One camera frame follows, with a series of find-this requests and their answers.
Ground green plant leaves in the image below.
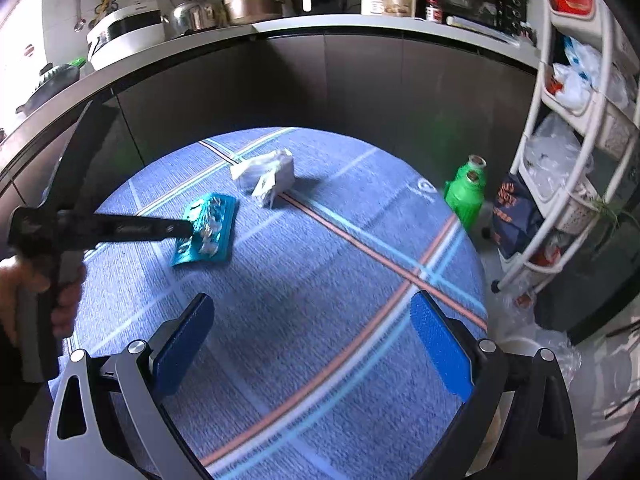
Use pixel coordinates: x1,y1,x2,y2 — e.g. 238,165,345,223
589,194,632,242

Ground crumpled white paper packet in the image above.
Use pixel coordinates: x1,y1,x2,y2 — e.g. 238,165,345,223
229,148,296,210

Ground black pan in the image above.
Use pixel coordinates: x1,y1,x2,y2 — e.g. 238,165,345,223
15,57,87,117

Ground person's left hand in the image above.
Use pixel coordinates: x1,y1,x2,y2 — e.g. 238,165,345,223
0,259,87,344

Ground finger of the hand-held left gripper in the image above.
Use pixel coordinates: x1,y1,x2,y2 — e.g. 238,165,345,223
81,211,194,250
44,101,122,212

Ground teal blister pack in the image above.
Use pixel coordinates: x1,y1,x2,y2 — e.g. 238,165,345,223
170,192,240,269

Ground white plastic bag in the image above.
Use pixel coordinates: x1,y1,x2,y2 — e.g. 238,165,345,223
546,35,628,113

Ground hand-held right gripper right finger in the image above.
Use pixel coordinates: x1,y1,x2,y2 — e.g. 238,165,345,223
410,290,579,480

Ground blue plaid tablecloth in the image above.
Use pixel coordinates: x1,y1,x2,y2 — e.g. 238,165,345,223
47,126,489,480

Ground clear plastic bag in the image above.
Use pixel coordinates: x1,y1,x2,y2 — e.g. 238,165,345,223
499,280,584,377

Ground white rice cooker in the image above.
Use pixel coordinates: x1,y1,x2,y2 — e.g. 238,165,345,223
85,2,166,72

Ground copper pot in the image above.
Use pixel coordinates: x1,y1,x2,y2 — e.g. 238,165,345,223
222,0,285,26

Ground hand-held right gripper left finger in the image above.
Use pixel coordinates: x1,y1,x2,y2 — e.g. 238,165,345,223
47,292,216,480

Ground green plastic bottle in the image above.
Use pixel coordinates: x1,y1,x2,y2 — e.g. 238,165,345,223
443,154,489,234

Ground dark blue printed bag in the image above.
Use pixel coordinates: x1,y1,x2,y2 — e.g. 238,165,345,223
491,172,544,262

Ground white plastic storage rack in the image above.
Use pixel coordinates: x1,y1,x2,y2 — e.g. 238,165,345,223
491,0,640,307

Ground black toaster oven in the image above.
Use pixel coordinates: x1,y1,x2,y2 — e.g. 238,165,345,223
416,0,529,37

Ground steel kettle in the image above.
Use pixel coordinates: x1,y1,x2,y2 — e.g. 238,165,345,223
162,0,219,37

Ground dark kitchen cabinet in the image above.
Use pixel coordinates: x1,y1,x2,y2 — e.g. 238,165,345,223
0,10,544,242

